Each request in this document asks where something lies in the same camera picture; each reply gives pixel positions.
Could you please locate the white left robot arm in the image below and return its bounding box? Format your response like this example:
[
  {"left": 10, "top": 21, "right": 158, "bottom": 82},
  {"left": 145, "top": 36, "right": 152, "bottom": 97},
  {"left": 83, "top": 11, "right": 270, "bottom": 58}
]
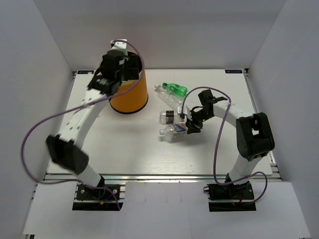
[{"left": 46, "top": 49, "right": 144, "bottom": 199}]

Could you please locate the clear unlabelled plastic bottle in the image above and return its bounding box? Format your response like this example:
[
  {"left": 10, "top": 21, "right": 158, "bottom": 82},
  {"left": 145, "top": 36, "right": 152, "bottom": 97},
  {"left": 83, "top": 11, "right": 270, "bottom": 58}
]
[{"left": 155, "top": 84, "right": 182, "bottom": 110}]

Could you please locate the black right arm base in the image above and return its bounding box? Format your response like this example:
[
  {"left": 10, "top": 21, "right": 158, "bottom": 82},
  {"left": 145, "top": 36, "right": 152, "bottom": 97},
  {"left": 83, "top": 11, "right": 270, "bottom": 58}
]
[{"left": 203, "top": 182, "right": 256, "bottom": 212}]

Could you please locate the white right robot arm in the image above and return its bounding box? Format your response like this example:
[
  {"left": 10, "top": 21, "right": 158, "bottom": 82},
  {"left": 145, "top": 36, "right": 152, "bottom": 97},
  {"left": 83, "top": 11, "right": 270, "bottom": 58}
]
[{"left": 182, "top": 87, "right": 275, "bottom": 199}]

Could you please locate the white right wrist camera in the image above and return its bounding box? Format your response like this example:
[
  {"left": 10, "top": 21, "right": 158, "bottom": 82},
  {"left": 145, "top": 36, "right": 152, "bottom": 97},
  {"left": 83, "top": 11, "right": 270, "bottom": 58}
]
[{"left": 176, "top": 105, "right": 191, "bottom": 121}]

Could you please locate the green plastic bottle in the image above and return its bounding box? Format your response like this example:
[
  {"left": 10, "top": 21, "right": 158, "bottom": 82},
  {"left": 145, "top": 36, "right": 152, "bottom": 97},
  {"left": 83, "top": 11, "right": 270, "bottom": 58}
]
[{"left": 162, "top": 83, "right": 188, "bottom": 98}]

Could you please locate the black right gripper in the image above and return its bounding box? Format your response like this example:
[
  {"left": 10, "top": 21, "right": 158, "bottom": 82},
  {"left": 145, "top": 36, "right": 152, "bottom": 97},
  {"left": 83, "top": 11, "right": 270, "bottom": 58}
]
[{"left": 186, "top": 109, "right": 213, "bottom": 134}]

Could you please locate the clear bottle blue label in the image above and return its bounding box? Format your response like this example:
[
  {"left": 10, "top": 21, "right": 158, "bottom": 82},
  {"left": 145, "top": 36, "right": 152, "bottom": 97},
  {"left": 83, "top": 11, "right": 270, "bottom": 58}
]
[{"left": 159, "top": 123, "right": 187, "bottom": 142}]

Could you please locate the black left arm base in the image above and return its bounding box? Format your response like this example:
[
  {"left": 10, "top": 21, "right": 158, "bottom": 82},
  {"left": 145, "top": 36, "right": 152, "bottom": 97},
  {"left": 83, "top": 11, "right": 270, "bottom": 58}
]
[{"left": 72, "top": 184, "right": 125, "bottom": 212}]

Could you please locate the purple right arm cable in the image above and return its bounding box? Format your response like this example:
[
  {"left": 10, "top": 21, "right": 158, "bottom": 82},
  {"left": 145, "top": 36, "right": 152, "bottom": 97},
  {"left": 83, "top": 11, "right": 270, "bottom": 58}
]
[{"left": 181, "top": 86, "right": 269, "bottom": 204}]

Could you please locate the clear bottle black label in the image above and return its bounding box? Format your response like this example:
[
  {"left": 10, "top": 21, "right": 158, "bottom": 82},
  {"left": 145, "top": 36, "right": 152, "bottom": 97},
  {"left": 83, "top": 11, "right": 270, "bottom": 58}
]
[{"left": 159, "top": 110, "right": 181, "bottom": 124}]

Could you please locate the orange cylindrical bin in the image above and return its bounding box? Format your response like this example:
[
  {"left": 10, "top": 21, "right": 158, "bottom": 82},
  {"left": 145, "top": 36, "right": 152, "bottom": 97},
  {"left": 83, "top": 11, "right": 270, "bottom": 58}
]
[{"left": 110, "top": 57, "right": 149, "bottom": 114}]

